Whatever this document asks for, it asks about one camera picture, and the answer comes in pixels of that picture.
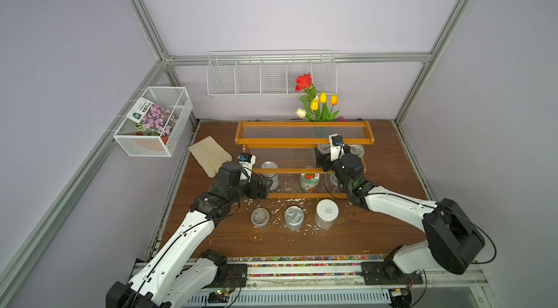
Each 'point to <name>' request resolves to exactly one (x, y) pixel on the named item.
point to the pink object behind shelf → (341, 119)
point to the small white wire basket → (135, 142)
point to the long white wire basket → (269, 73)
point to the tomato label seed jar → (309, 181)
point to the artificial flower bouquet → (317, 109)
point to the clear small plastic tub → (259, 217)
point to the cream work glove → (210, 155)
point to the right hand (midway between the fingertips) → (326, 144)
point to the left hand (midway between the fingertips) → (261, 181)
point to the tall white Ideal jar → (326, 213)
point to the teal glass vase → (324, 129)
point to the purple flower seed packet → (151, 118)
